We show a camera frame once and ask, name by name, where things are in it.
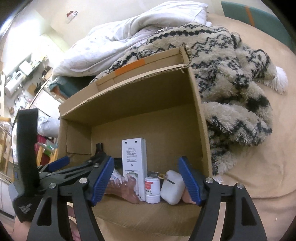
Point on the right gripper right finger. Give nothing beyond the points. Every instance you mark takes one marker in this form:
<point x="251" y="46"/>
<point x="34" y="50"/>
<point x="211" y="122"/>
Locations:
<point x="194" y="181"/>

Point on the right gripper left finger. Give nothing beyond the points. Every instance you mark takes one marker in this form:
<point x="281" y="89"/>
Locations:
<point x="99" y="178"/>

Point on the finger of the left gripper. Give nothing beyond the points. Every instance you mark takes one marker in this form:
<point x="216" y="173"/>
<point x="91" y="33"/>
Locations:
<point x="92" y="169"/>
<point x="55" y="165"/>

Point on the black flashlight with strap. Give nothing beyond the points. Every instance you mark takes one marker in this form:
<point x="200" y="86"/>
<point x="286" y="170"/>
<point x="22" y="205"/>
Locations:
<point x="100" y="149"/>

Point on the white earbuds case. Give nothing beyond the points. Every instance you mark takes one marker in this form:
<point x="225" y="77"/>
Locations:
<point x="172" y="188"/>

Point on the white remote control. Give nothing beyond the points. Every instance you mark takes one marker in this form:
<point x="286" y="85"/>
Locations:
<point x="134" y="163"/>

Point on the white pill bottle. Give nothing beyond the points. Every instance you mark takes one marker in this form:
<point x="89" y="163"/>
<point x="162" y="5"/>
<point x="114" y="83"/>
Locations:
<point x="152" y="190"/>

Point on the pink hello kitty case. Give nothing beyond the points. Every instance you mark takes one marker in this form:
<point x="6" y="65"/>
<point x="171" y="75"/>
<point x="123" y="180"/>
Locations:
<point x="186" y="197"/>

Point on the person left hand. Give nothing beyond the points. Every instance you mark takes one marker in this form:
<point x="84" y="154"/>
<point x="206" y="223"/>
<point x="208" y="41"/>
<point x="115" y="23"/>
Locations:
<point x="50" y="222"/>

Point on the yellow wooden rack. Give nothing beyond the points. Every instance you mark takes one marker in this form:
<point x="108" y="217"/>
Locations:
<point x="46" y="150"/>

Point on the grey laundry bag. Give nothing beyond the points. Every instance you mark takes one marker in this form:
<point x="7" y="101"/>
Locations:
<point x="48" y="127"/>

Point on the white kitchen cabinet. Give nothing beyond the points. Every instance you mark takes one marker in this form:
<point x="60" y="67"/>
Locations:
<point x="47" y="104"/>

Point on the teal cushion under duvet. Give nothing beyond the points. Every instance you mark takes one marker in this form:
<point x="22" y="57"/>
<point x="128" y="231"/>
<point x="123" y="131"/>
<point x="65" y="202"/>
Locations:
<point x="66" y="86"/>

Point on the brown cardboard box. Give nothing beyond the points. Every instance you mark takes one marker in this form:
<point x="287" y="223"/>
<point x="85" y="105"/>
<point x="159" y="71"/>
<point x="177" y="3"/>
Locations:
<point x="155" y="98"/>

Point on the white water heater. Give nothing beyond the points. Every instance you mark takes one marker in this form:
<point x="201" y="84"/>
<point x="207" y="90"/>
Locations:
<point x="14" y="83"/>

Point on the white duvet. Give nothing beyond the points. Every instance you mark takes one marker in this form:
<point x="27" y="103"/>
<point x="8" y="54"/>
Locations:
<point x="106" y="43"/>

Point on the black white knitted blanket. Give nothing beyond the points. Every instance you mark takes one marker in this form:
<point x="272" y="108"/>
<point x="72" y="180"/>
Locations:
<point x="228" y="74"/>

